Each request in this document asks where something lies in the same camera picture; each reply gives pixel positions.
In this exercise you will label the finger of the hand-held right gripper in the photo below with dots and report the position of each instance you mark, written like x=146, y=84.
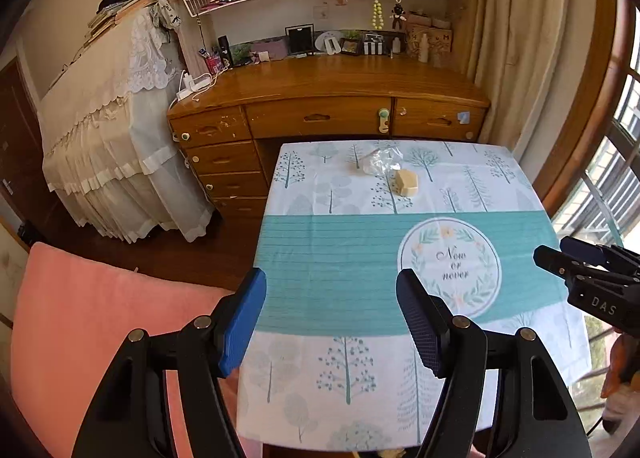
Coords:
x=582, y=247
x=555, y=260

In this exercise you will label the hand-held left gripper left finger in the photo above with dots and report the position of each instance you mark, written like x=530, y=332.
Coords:
x=242, y=325

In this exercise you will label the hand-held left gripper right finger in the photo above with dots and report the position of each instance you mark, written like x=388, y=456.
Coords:
x=420, y=325

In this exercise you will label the metal window grille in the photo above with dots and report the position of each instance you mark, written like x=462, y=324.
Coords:
x=600, y=199

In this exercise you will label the tree print tablecloth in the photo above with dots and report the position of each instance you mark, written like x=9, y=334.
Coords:
x=350, y=263

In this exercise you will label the clear plastic bag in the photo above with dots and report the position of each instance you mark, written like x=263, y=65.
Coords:
x=382, y=163

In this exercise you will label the green drawer child lock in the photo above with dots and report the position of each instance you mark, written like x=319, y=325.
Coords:
x=384, y=120

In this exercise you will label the beige curtain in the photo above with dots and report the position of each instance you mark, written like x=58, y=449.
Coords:
x=525, y=38

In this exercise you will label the white lace piano cover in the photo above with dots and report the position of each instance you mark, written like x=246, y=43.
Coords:
x=110, y=138

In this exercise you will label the white power strip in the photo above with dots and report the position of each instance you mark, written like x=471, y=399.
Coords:
x=196, y=85

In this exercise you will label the brown storage boxes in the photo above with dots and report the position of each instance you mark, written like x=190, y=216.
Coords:
x=440, y=43

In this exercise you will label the wooden desk with drawers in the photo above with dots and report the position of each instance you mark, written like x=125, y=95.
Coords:
x=325, y=80

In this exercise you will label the small white bottle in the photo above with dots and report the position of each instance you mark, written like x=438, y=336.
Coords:
x=397, y=48

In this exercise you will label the pink pen holder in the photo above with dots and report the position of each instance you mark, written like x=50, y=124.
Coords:
x=211, y=62

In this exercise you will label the black cylinder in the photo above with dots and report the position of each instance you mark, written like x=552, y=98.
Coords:
x=224, y=50

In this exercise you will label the purple box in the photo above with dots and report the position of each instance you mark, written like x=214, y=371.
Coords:
x=269, y=49

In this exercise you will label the black white striped box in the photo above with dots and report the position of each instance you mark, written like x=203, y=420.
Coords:
x=373, y=45

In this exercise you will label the hanging dark doll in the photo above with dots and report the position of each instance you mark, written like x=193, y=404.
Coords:
x=398, y=17

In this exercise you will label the dark wooden door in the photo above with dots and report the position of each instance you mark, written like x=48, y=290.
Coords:
x=20, y=138

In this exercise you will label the white round stand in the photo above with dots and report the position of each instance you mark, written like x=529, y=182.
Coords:
x=330, y=43

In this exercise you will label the patterned cloth bag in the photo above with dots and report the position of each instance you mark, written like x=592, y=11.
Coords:
x=166, y=14

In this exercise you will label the stack of books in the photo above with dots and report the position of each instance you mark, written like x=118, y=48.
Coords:
x=115, y=18

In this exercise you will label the wooden window frame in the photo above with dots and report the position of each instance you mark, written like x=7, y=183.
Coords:
x=595, y=88

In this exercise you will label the small dark picture frame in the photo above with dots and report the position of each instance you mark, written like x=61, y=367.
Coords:
x=351, y=47

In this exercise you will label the black picture frame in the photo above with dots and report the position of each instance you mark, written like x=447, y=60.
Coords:
x=300, y=40

